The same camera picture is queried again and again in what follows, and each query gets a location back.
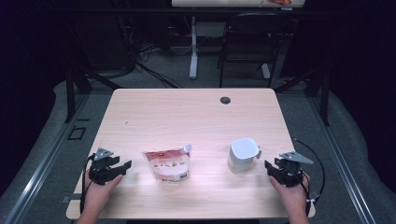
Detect black folding chair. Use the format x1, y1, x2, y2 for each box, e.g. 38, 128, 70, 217
217, 12, 296, 89

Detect black floor socket frame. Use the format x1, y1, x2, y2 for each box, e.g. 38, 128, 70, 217
67, 125, 88, 141

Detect red and white refill pouch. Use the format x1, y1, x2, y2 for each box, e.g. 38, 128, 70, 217
142, 144, 193, 184

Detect light wooden desk top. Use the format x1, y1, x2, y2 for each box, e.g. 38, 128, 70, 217
171, 0, 306, 8

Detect white lidded container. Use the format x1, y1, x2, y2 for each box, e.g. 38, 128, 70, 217
227, 137, 262, 175

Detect bundle of floor cables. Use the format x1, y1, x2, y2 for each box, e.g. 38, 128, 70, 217
117, 12, 185, 90

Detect aluminium floor rail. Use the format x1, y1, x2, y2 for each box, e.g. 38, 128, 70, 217
307, 95, 378, 224
3, 92, 91, 224

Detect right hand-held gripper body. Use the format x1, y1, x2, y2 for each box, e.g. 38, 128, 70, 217
275, 150, 314, 189

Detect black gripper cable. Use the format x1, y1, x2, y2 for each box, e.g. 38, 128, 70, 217
79, 153, 96, 215
290, 137, 326, 217

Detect black metal stand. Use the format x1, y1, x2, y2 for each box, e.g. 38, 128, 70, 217
64, 65, 123, 123
274, 65, 332, 127

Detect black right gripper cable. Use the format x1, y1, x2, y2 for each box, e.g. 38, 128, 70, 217
290, 137, 326, 217

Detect person's right hand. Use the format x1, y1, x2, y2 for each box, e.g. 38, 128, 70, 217
268, 171, 311, 216

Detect white desk leg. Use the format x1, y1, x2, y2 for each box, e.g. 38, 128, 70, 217
189, 16, 200, 80

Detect person's left hand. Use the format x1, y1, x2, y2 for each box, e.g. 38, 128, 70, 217
83, 173, 124, 216

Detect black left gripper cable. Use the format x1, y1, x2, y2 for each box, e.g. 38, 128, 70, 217
79, 153, 96, 215

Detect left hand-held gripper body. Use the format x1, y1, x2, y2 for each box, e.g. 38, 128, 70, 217
88, 147, 114, 187

